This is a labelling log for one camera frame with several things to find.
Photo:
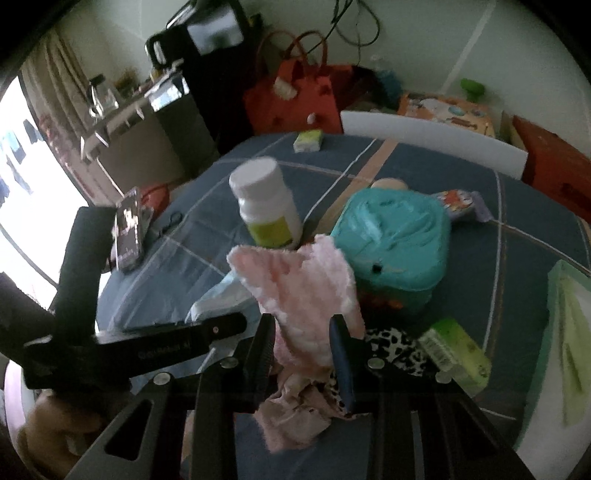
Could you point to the red cardboard box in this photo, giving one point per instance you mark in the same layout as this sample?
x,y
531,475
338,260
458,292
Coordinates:
x,y
555,168

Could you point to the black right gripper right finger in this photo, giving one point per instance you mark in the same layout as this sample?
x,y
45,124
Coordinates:
x,y
419,428

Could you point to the shallow teal cardboard tray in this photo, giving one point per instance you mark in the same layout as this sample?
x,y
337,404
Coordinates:
x,y
549,448

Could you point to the red handbag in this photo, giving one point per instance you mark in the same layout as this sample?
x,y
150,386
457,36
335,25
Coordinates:
x,y
301,95

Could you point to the pink beige cloth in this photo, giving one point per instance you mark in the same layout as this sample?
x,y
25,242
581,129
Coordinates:
x,y
299,411

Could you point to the white foam board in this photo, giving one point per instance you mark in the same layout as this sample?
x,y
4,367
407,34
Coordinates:
x,y
442,138

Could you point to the white green pill bottle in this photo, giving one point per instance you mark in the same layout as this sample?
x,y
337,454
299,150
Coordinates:
x,y
266,204

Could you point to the green toy dumbbell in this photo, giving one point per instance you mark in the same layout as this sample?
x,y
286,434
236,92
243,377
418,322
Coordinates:
x,y
474,90

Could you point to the blue plaid table cloth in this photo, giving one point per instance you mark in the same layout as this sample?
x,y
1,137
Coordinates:
x,y
496,285

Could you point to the teal square toy box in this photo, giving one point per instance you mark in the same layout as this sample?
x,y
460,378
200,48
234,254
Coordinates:
x,y
397,243

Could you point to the yellow green cloth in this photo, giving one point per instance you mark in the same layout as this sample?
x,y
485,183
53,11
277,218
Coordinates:
x,y
575,352

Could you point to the light blue cloth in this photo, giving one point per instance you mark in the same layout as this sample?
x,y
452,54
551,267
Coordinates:
x,y
227,296

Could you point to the green tissue pack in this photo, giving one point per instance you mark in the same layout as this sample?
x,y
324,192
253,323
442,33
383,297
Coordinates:
x,y
457,356
308,141

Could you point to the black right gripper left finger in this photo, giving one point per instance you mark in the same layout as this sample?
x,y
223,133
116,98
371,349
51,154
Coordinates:
x,y
144,440

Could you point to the beige makeup sponge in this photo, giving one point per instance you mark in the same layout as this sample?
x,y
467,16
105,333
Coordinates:
x,y
390,183

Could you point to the orange toy box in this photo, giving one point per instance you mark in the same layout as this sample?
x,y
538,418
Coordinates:
x,y
447,110

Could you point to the purple snack packet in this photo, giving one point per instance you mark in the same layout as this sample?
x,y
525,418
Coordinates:
x,y
462,205

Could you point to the pink white fuzzy cloth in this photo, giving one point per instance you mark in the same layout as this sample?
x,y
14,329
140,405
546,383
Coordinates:
x,y
302,289

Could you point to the leopard print scrunchie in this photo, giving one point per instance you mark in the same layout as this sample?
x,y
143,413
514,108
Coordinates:
x,y
385,356

